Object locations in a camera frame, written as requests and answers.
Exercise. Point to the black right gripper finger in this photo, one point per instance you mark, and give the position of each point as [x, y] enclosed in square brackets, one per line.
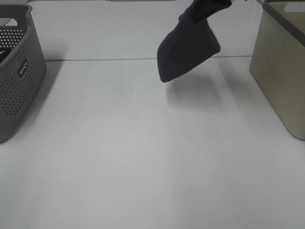
[207, 8]

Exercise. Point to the dark grey towel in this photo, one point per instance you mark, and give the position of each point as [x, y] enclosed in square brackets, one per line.
[188, 45]

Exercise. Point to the beige plastic basket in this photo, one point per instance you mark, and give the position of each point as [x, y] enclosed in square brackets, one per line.
[278, 61]

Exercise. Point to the grey perforated plastic basket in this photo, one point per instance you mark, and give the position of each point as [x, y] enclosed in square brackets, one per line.
[22, 67]

